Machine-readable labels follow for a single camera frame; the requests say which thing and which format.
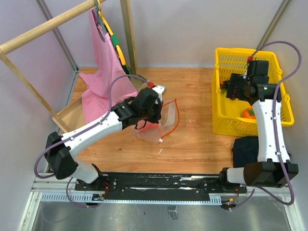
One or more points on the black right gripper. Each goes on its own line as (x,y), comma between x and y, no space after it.
(237,80)

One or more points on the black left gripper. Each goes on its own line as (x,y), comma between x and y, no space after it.
(158,105)

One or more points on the clear zip bag orange zipper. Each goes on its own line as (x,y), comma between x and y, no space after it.
(167,124)

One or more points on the watermelon slice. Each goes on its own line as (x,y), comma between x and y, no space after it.
(148,126)

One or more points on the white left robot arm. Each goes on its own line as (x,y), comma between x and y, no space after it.
(62,150)

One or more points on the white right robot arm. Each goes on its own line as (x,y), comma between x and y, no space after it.
(273,167)

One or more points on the dark grape bunch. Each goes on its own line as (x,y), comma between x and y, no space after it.
(224,86)

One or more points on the orange persimmon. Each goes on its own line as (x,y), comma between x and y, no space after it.
(249,113)

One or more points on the pink t-shirt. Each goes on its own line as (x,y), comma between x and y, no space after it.
(95,100)

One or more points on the yellow hanger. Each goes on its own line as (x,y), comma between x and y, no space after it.
(105,23)

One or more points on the dark navy cloth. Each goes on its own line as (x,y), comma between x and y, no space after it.
(245,152)

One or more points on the green hanger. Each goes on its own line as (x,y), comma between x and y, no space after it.
(116,45)

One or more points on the wooden clothes rack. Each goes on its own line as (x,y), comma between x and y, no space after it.
(51,24)

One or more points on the grey hanger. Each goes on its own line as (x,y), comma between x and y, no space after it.
(98,19)

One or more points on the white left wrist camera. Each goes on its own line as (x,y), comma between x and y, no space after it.
(160,90)

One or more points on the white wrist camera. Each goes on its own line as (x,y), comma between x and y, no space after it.
(257,72)
(160,90)

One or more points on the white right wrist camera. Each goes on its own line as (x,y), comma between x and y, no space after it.
(257,72)

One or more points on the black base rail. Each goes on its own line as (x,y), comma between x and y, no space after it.
(158,187)

